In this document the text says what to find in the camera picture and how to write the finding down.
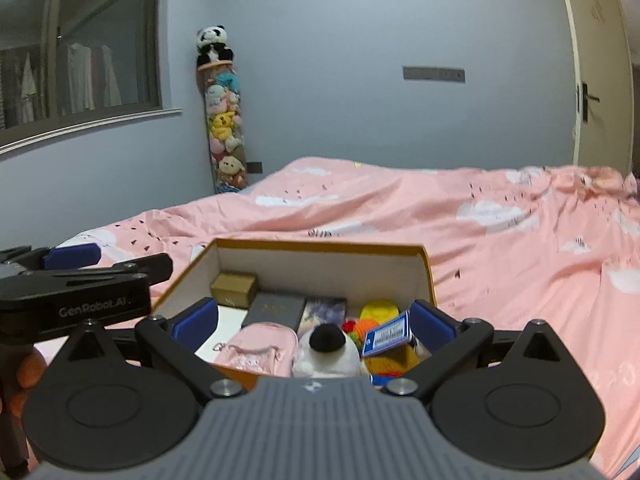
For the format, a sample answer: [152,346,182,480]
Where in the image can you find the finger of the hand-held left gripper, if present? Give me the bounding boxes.
[0,243,101,274]
[0,253,174,290]

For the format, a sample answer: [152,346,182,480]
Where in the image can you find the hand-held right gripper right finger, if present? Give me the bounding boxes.
[382,299,589,402]

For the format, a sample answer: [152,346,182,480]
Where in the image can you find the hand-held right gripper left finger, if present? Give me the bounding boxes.
[47,297,246,402]

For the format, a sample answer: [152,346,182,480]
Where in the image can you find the white box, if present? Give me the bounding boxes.
[192,305,251,361]

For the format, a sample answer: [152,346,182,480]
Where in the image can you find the blue card with white label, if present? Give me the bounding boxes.
[362,310,412,359]

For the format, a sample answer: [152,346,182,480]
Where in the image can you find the small gold box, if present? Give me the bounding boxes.
[210,271,259,308]

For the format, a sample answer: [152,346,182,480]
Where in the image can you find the brown fox plush blue hat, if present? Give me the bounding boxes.
[362,342,422,378]

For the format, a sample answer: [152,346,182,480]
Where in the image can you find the pink mini backpack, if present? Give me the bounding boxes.
[212,322,296,378]

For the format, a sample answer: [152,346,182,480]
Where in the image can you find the orange crochet carrot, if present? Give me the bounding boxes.
[342,317,372,345]

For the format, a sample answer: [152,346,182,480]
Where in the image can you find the black textured box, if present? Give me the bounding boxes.
[241,292,307,333]

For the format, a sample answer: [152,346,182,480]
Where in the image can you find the white plush with black spot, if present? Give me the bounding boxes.
[291,323,369,379]

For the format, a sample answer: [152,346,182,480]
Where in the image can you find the pink printed card box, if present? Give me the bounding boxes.
[297,297,348,336]

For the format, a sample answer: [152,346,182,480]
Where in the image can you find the orange cardboard box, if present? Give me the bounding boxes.
[150,238,437,391]

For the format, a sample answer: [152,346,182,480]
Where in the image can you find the person's left hand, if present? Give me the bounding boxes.
[9,350,49,417]

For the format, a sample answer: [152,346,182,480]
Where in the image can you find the pink printed blanket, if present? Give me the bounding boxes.
[0,156,640,480]

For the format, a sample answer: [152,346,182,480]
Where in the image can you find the clear tube of plush toys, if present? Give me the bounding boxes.
[197,60,251,195]

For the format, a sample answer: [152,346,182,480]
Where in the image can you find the window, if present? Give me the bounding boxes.
[0,0,183,157]

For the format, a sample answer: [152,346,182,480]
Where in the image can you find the panda plush toy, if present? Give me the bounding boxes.
[196,25,235,67]

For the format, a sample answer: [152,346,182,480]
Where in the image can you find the white door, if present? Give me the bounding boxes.
[554,0,640,176]

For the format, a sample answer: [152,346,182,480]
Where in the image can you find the grey wall socket strip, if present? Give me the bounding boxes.
[402,65,466,84]

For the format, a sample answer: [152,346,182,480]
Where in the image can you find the black door handle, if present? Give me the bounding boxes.
[575,82,601,123]

